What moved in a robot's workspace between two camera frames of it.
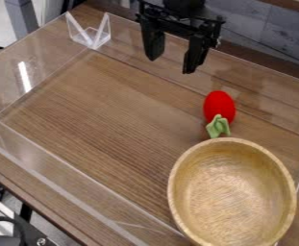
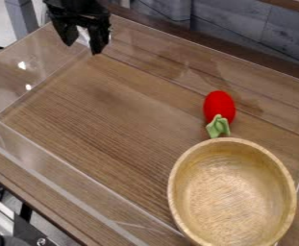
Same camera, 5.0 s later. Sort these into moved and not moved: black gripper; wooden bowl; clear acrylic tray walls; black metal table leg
Moved: black gripper
Not moved: clear acrylic tray walls; wooden bowl; black metal table leg
